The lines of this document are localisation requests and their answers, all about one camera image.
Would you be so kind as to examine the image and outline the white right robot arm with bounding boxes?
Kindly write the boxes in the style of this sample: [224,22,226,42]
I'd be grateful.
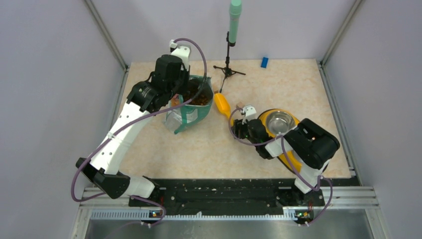
[230,118,340,205]

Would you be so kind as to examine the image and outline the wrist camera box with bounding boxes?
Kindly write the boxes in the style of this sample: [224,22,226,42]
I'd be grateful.
[240,105,257,124]
[169,39,191,71]

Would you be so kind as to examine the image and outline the small wooden cube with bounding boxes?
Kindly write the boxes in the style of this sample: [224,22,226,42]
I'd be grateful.
[236,102,245,109]

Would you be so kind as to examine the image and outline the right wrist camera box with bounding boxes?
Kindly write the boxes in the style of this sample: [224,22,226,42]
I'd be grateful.
[240,105,257,124]

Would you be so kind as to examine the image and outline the yellow double pet bowl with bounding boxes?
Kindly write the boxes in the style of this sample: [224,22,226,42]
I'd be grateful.
[258,109,302,173]

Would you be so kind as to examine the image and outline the blue small object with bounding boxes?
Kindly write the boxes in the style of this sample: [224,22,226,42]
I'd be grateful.
[260,57,269,68]

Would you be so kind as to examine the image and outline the green pet food bag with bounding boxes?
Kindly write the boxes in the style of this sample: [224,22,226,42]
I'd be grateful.
[163,75,213,134]

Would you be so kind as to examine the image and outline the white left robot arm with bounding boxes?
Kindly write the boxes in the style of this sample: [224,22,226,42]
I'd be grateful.
[77,53,190,206]

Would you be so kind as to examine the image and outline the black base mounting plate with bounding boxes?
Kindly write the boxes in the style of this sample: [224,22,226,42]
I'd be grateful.
[148,178,325,216]

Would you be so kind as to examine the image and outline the aluminium front rail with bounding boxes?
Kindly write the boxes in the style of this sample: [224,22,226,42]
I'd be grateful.
[80,187,379,222]

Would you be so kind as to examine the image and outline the yellow plastic scoop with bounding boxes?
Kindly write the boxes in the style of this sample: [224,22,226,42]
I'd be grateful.
[213,93,233,126]

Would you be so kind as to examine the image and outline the brown pet food kibble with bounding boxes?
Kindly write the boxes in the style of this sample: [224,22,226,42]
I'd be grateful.
[182,86,211,106]

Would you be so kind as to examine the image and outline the black tripod stand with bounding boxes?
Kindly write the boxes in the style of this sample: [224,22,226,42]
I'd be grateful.
[213,31,246,93]

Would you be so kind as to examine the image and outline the green cylinder on stand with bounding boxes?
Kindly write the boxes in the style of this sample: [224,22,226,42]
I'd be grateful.
[228,0,242,46]

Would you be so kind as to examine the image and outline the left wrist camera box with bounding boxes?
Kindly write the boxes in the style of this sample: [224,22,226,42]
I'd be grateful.
[169,39,191,71]

